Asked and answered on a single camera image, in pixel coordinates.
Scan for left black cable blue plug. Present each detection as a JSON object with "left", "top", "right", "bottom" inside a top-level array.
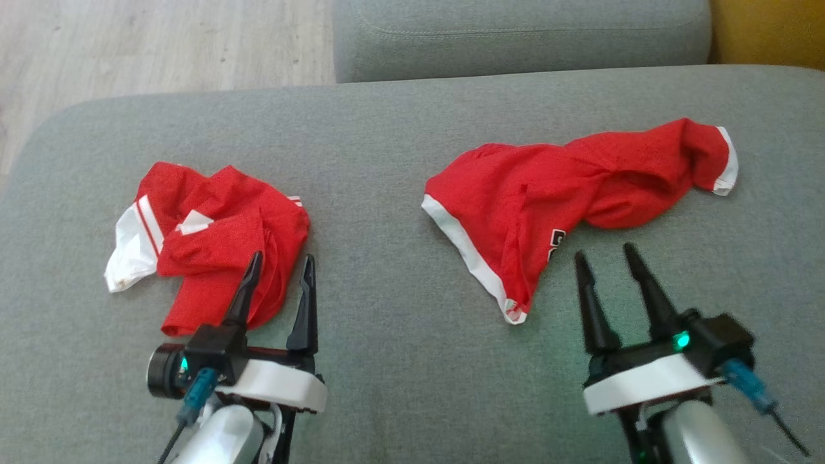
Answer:
[{"left": 157, "top": 367, "right": 220, "bottom": 464}]

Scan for yellow cushion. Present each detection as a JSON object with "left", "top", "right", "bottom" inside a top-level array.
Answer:
[{"left": 708, "top": 0, "right": 825, "bottom": 72}]

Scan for red jersey white sleeves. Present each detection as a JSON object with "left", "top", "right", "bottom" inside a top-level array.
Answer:
[{"left": 104, "top": 161, "right": 311, "bottom": 338}]

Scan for grey sofa back cushion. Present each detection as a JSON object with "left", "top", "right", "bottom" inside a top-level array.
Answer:
[{"left": 332, "top": 0, "right": 712, "bottom": 84}]

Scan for red shorts white trim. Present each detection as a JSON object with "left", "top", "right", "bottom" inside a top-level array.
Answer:
[{"left": 422, "top": 118, "right": 740, "bottom": 325}]

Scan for grey sofa seat cushion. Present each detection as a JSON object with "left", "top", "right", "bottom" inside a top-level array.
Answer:
[{"left": 0, "top": 64, "right": 825, "bottom": 464}]

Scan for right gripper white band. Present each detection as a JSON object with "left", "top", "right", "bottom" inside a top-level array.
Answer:
[{"left": 574, "top": 242, "right": 726, "bottom": 416}]

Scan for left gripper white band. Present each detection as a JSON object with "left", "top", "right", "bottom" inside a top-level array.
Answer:
[{"left": 147, "top": 251, "right": 327, "bottom": 413}]

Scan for black cable blue plug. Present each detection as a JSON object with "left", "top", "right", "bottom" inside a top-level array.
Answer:
[
  {"left": 721, "top": 359, "right": 811, "bottom": 457},
  {"left": 157, "top": 367, "right": 220, "bottom": 464}
]

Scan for right black cable blue plug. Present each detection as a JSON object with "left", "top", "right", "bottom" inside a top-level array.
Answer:
[{"left": 721, "top": 359, "right": 811, "bottom": 457}]

